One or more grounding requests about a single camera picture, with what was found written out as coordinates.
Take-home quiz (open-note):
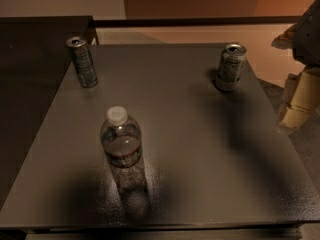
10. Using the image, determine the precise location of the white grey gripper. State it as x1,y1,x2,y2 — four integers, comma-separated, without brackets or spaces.
271,0,320,134

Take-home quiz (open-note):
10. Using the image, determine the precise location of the green 7up can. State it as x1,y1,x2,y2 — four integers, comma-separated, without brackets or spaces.
215,43,247,92

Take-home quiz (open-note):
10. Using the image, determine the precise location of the clear plastic water bottle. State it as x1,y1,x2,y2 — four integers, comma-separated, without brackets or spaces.
100,106,146,192

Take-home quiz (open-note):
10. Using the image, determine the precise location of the tall slim silver can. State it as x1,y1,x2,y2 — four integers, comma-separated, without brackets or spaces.
66,36,98,88

